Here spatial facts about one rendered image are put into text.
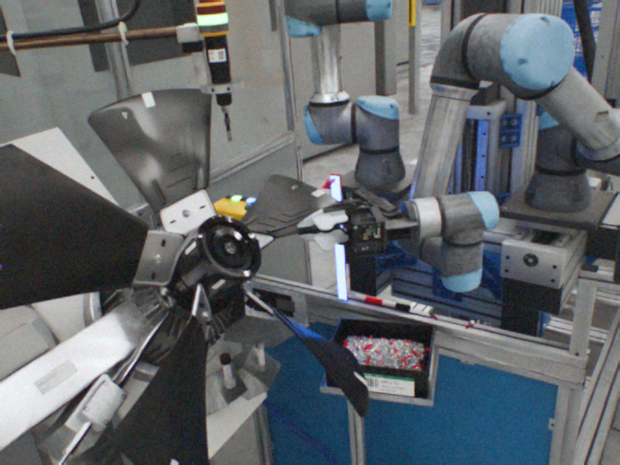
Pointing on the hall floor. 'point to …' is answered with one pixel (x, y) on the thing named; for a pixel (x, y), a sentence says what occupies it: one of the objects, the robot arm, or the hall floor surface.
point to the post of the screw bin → (356, 436)
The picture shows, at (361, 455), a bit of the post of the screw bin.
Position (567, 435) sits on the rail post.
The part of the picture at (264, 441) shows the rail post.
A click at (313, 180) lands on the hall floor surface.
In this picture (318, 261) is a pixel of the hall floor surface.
